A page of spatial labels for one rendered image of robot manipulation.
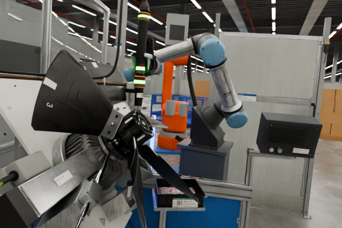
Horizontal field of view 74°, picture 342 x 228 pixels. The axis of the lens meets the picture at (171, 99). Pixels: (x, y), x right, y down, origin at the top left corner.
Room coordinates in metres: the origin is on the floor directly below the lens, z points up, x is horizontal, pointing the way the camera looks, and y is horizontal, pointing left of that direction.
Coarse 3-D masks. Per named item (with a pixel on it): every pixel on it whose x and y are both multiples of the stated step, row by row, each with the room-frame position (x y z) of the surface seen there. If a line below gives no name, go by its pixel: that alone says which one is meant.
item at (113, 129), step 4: (112, 112) 0.72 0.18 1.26; (116, 112) 0.73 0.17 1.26; (112, 116) 0.72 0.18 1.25; (120, 116) 0.75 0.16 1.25; (108, 120) 0.71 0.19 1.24; (112, 120) 0.72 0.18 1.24; (116, 120) 0.73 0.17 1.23; (120, 120) 0.75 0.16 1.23; (108, 124) 0.71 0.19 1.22; (116, 124) 0.74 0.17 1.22; (104, 128) 0.70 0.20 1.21; (108, 128) 0.71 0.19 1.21; (112, 128) 0.72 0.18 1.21; (116, 128) 0.74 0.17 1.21; (104, 132) 0.70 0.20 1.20; (112, 132) 0.73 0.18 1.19; (104, 136) 0.70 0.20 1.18; (108, 136) 0.71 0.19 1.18; (112, 136) 0.73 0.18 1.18
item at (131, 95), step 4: (128, 84) 0.85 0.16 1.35; (132, 84) 0.86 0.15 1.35; (128, 88) 0.85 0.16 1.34; (132, 88) 0.86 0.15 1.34; (128, 92) 0.85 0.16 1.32; (132, 92) 0.86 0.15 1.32; (128, 96) 0.88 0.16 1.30; (132, 96) 0.86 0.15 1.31; (128, 100) 0.88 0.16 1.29; (132, 100) 0.86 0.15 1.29; (128, 104) 0.87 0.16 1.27; (132, 104) 0.86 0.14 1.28; (132, 108) 0.86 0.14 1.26; (136, 108) 0.85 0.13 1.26; (140, 108) 0.86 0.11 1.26; (144, 108) 0.86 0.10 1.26
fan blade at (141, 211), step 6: (138, 156) 0.61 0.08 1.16; (138, 162) 0.58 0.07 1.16; (132, 168) 0.69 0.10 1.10; (138, 168) 0.55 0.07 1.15; (132, 174) 0.68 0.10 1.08; (138, 174) 0.53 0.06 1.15; (132, 180) 0.67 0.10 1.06; (138, 180) 0.51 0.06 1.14; (138, 186) 0.49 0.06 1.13; (138, 192) 0.48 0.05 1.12; (138, 198) 0.47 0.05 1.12; (138, 204) 0.46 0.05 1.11; (138, 210) 0.60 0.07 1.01; (144, 210) 0.53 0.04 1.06; (144, 216) 0.49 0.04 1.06; (144, 222) 0.48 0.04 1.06
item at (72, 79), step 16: (64, 64) 0.59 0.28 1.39; (64, 80) 0.58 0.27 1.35; (80, 80) 0.62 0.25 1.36; (48, 96) 0.53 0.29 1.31; (64, 96) 0.57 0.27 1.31; (80, 96) 0.61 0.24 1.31; (96, 96) 0.66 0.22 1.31; (48, 112) 0.53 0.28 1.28; (64, 112) 0.57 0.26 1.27; (80, 112) 0.61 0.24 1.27; (96, 112) 0.66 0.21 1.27; (48, 128) 0.53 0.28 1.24; (64, 128) 0.57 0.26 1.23; (80, 128) 0.61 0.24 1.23; (96, 128) 0.66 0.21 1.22
